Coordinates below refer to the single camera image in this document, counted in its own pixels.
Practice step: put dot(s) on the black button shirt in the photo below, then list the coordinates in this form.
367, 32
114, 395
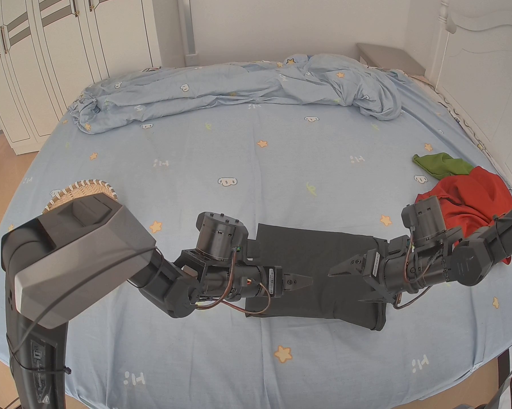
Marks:
324, 271

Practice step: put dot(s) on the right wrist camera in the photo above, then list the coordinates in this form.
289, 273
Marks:
397, 246

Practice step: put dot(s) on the white wall pipe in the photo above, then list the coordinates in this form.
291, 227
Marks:
186, 15

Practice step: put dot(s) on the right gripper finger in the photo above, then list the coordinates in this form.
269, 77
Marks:
379, 296
354, 267

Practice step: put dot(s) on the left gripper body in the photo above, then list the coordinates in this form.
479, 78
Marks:
256, 283

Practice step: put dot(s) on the round woven basket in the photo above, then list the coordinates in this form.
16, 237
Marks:
81, 190

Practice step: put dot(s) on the pale blue quilt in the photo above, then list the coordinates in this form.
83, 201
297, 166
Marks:
221, 87

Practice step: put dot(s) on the white wardrobe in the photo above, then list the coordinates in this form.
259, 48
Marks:
68, 36

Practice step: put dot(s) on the grey bedside table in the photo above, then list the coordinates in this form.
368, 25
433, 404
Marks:
388, 56

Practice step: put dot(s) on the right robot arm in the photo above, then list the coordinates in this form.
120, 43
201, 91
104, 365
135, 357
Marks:
473, 262

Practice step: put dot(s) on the bed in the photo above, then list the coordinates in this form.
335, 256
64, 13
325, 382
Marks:
256, 151

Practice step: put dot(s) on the red polo shirt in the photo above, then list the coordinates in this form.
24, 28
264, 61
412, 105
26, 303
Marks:
473, 194

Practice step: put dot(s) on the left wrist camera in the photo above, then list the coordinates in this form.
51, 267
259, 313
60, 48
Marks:
251, 252

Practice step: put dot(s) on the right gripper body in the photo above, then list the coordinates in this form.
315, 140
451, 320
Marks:
392, 275

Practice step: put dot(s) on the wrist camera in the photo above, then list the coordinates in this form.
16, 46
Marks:
251, 252
397, 246

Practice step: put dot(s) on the green garment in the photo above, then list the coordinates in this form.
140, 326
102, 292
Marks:
443, 163

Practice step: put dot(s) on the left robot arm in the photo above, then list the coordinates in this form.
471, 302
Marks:
89, 249

